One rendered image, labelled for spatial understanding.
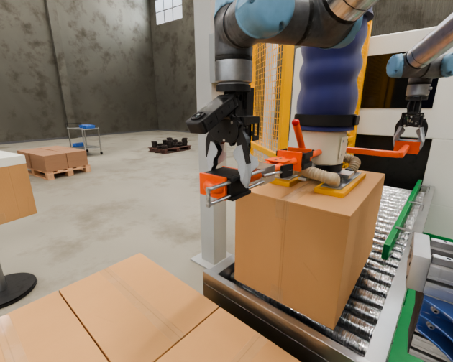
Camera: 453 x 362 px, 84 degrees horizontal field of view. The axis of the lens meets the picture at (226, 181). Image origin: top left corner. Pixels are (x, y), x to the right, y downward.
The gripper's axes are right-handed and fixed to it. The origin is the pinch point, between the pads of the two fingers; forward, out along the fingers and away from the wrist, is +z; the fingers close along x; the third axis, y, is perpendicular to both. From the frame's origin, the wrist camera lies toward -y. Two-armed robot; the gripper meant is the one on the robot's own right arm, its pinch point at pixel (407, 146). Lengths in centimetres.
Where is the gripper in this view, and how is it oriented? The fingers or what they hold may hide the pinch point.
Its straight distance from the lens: 133.2
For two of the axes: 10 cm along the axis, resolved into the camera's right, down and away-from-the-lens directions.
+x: 7.8, 1.8, -6.1
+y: -6.3, 2.2, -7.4
